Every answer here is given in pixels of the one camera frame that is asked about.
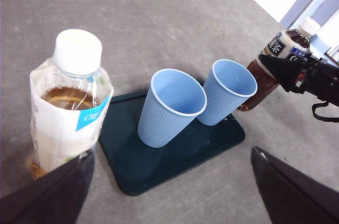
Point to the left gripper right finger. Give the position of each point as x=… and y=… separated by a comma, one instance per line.
x=296, y=200

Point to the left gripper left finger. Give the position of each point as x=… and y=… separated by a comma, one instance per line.
x=47, y=202

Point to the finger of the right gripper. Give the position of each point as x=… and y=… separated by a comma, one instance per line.
x=286, y=71

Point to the dark oolong tea bottle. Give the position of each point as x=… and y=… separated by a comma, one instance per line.
x=278, y=46

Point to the jasmine tea bottle white label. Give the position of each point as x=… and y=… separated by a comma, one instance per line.
x=66, y=128

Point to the blue ribbed plastic cup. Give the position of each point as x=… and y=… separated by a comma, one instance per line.
x=222, y=102
x=159, y=123

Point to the dark rectangular tray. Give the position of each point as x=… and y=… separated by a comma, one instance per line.
x=172, y=165

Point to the blue-grey window frame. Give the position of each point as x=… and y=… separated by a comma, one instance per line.
x=304, y=1

